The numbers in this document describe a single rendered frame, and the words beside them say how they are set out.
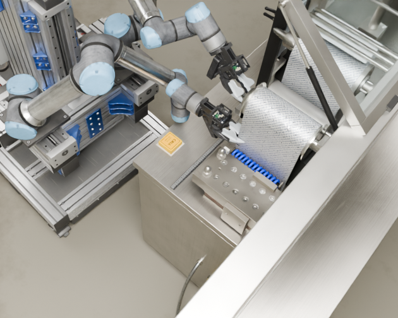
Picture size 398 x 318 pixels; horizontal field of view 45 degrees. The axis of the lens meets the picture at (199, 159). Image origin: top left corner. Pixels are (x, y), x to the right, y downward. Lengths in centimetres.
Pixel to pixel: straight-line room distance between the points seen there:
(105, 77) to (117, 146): 116
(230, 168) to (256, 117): 25
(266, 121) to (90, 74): 61
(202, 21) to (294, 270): 84
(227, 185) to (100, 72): 60
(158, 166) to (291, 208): 96
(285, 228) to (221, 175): 78
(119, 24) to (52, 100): 54
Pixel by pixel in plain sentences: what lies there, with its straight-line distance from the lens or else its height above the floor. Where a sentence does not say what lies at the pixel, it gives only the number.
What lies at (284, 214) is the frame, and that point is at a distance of 104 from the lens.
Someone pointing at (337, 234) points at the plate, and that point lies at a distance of 131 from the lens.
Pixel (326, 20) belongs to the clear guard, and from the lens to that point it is 117.
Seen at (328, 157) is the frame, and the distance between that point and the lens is 114.
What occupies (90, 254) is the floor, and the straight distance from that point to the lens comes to 276.
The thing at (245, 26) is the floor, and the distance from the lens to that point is 376.
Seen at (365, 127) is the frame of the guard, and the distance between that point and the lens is 120.
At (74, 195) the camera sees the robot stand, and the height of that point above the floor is 23.
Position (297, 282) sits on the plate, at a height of 144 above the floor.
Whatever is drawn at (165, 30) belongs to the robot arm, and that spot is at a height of 140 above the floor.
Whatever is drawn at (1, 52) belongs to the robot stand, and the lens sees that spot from 247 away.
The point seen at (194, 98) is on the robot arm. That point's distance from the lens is 181.
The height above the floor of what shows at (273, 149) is 117.
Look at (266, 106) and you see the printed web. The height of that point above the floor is 131.
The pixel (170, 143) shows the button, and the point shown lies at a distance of 196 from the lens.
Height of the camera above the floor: 258
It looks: 59 degrees down
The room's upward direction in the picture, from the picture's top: 8 degrees clockwise
